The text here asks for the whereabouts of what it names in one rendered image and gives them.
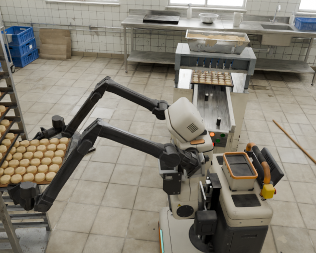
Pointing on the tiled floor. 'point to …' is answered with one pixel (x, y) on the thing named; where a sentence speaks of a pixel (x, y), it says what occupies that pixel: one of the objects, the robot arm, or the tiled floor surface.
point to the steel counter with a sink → (268, 26)
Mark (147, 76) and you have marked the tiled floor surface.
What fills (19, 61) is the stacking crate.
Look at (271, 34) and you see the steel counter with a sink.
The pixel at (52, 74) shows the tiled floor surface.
